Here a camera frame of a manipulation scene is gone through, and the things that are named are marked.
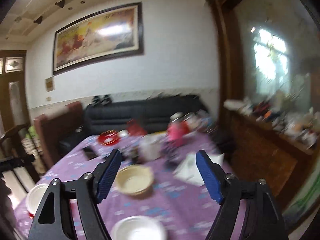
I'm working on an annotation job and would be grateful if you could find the white cylindrical container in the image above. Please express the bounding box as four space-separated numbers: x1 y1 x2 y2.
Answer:
138 134 161 161

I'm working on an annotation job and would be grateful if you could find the white notebook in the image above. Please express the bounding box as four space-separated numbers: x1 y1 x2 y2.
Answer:
173 152 225 186

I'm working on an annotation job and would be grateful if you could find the large red scalloped plate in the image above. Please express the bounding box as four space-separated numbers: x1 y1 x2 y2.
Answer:
34 179 79 218

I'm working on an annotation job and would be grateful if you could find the black phone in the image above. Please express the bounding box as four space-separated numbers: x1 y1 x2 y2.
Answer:
82 146 98 160

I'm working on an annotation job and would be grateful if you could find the white foam bowl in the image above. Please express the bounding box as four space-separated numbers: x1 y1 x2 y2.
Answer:
110 216 168 240

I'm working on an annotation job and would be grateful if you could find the black leather sofa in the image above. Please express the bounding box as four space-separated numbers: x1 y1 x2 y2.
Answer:
58 94 208 153

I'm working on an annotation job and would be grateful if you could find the white foam plate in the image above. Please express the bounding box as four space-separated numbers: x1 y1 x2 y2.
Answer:
25 183 48 217

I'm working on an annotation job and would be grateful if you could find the beige bowl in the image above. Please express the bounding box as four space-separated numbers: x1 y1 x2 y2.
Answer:
114 165 154 196

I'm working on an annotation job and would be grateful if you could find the pink thermos bottle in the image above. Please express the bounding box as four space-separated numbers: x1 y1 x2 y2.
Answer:
167 112 186 147

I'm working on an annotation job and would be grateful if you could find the purple floral tablecloth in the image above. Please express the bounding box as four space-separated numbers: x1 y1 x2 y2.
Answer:
13 132 251 240

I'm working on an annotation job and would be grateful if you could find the dark wooden chair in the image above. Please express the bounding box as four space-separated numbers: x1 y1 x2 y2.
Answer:
1 123 40 193

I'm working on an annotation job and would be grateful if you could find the wooden sideboard cabinet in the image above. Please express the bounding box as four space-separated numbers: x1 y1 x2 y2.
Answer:
221 109 319 210

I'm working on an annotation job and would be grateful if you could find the framed painting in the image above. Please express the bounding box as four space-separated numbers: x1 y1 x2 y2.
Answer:
52 2 144 75

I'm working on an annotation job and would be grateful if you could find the small red glass dish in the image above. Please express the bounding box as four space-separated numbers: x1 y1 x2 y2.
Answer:
98 130 120 146

